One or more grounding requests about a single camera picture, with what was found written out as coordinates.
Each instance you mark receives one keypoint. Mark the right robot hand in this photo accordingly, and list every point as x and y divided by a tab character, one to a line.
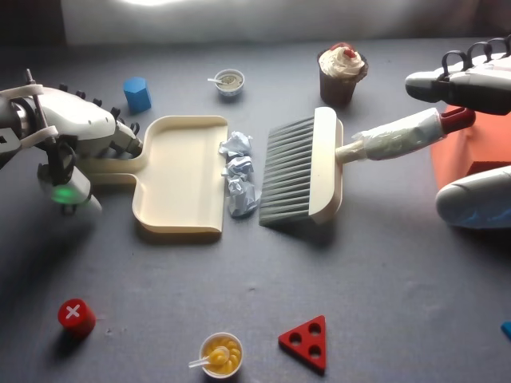
479	85

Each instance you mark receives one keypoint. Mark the small blue block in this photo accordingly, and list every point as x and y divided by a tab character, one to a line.
507	330

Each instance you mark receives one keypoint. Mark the red triangle block with holes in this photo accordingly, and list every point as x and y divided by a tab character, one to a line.
307	345

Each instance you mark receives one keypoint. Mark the red cylinder with white cross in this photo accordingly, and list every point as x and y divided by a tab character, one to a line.
76	317

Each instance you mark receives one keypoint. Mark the blue hexagonal block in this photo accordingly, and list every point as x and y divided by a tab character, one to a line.
137	95

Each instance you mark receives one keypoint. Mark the grey table cloth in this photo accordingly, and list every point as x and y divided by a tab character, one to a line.
255	279

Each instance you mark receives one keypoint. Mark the toy chocolate cupcake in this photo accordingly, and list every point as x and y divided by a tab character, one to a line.
341	76

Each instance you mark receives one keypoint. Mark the white paper ball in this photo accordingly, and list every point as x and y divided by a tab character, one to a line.
243	197
239	167
236	143

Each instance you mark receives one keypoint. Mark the orange box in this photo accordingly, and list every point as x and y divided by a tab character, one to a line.
479	143

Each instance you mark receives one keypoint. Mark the cream plastic dustpan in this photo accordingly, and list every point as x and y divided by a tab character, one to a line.
179	171

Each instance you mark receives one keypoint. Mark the small blue-white bowl with spoon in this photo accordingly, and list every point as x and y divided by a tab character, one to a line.
230	81

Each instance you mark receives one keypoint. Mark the white bowl with yellow food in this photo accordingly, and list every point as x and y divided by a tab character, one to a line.
223	355

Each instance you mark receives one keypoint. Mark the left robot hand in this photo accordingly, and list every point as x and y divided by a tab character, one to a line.
80	115

